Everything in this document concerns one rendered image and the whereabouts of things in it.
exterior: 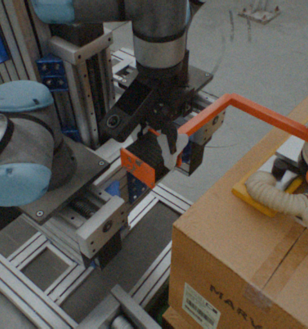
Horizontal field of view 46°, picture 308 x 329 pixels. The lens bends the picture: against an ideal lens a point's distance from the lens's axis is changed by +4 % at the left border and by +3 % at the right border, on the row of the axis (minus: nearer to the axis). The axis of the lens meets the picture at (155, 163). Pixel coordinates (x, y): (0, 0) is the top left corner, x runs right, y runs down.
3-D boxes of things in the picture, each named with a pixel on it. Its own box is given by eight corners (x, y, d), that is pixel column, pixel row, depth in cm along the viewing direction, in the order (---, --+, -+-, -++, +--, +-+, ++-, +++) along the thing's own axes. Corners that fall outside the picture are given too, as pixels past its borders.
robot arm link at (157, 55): (160, 49, 47) (117, 27, 51) (160, 80, 50) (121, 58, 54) (197, 27, 50) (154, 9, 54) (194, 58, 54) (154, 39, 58)
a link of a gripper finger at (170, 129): (183, 152, 61) (171, 107, 56) (177, 157, 60) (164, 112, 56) (164, 146, 64) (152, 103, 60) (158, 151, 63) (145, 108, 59)
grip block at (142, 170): (152, 189, 65) (152, 171, 61) (121, 166, 69) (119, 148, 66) (181, 165, 69) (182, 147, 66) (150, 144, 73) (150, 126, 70)
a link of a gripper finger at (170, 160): (198, 159, 67) (188, 117, 62) (177, 177, 64) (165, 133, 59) (186, 156, 69) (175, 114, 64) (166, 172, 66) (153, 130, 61)
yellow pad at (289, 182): (271, 219, 73) (277, 205, 70) (229, 193, 78) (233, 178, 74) (347, 136, 90) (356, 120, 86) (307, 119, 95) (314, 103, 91)
